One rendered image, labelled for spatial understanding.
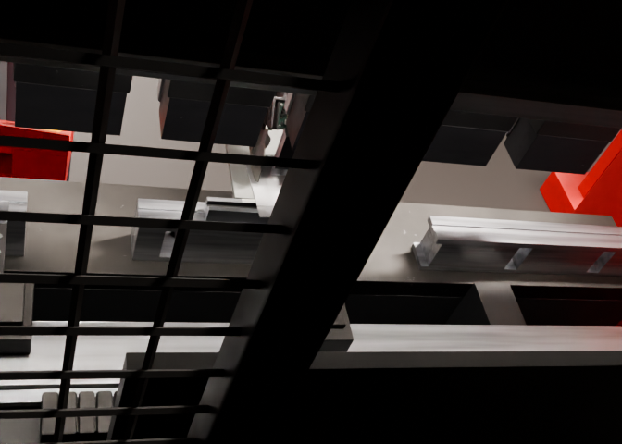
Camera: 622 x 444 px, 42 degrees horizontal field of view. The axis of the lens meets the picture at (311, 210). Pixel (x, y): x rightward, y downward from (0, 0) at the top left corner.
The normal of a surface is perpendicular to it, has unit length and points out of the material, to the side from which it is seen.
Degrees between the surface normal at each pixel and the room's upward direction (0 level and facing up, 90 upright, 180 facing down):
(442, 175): 0
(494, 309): 0
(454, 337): 0
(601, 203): 90
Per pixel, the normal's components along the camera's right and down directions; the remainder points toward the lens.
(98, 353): 0.28, -0.66
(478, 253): 0.18, 0.75
